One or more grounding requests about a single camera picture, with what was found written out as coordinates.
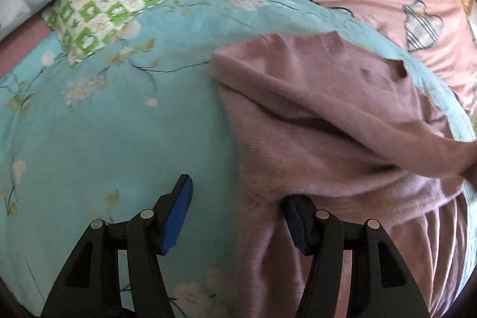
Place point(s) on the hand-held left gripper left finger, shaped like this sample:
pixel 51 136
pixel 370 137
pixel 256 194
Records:
pixel 178 217

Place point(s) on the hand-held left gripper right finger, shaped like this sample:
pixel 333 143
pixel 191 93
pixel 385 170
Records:
pixel 297 225

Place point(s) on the mauve knit sweater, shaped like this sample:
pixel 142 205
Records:
pixel 316 139

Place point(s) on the turquoise floral blanket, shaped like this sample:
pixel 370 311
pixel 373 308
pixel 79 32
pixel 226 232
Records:
pixel 111 154

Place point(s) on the dusty pink bed sheet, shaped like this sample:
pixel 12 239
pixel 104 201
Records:
pixel 18 49

